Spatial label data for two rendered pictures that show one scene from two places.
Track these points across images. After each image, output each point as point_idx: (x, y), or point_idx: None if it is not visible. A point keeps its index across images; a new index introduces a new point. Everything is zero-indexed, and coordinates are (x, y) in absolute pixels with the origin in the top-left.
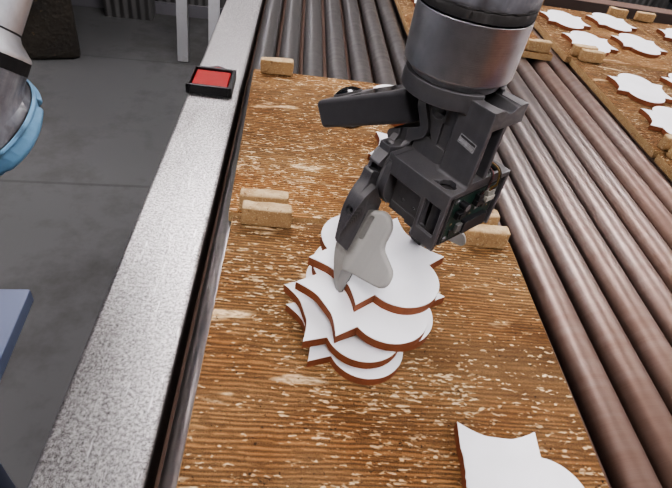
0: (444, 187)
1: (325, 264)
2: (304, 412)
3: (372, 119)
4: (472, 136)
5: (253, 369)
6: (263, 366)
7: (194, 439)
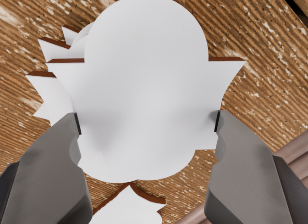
0: None
1: (65, 88)
2: (38, 131)
3: None
4: None
5: (6, 83)
6: (16, 85)
7: None
